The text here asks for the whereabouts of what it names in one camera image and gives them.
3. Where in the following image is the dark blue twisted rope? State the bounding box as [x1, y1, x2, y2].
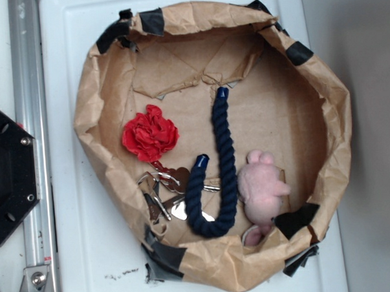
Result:
[180, 85, 241, 240]

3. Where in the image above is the red fabric flower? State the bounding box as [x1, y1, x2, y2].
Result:
[122, 105, 180, 163]

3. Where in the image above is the silver key bunch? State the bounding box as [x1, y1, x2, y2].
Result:
[136, 158, 223, 225]

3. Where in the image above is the pink plush toy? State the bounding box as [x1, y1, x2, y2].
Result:
[237, 150, 291, 247]

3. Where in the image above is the brown paper bag bin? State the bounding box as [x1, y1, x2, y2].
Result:
[74, 1, 352, 292]

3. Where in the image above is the aluminium frame rail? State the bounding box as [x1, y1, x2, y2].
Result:
[8, 0, 61, 292]

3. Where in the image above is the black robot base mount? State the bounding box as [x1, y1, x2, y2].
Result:
[0, 111, 38, 247]

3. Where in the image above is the grey corner bracket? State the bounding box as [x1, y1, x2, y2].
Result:
[19, 265, 54, 292]

